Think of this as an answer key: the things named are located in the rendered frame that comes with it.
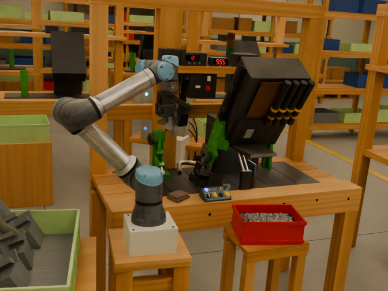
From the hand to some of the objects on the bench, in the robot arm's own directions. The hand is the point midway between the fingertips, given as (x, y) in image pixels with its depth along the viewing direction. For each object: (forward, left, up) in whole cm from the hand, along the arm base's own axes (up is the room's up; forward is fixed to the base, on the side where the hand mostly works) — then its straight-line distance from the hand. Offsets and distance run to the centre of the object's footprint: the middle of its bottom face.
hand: (171, 133), depth 214 cm
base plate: (+46, -45, -39) cm, 75 cm away
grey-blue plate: (+31, -55, -38) cm, 74 cm away
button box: (+15, -28, -42) cm, 53 cm away
